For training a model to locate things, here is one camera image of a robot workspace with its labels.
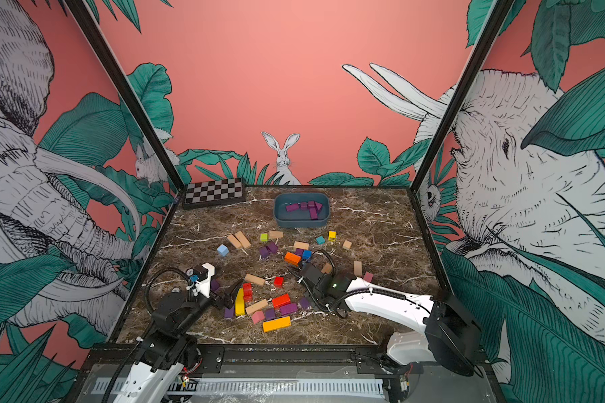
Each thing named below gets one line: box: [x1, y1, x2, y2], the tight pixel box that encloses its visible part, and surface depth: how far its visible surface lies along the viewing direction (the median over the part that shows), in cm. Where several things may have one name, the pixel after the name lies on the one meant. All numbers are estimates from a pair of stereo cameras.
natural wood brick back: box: [268, 230, 285, 239], surface depth 106 cm
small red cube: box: [273, 276, 285, 288], surface depth 92 cm
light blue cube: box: [216, 243, 230, 257], surface depth 98 cm
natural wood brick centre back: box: [293, 240, 311, 251], surface depth 100 cm
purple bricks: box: [258, 241, 279, 259], surface depth 100 cm
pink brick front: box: [252, 310, 265, 325], surface depth 83 cm
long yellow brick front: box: [262, 315, 292, 333], surface depth 82 cm
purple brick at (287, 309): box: [279, 303, 298, 316], surface depth 85 cm
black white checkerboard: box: [182, 177, 247, 210], surface depth 117 cm
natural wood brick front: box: [245, 298, 269, 315], surface depth 86 cm
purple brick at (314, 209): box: [307, 200, 323, 221], surface depth 113 cm
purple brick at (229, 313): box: [224, 306, 236, 319], surface depth 83 cm
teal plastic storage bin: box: [273, 192, 331, 228], surface depth 113 cm
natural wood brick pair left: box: [226, 230, 252, 250], surface depth 103 cm
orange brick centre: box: [284, 251, 302, 267], surface depth 97 cm
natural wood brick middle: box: [244, 272, 266, 287], surface depth 92 cm
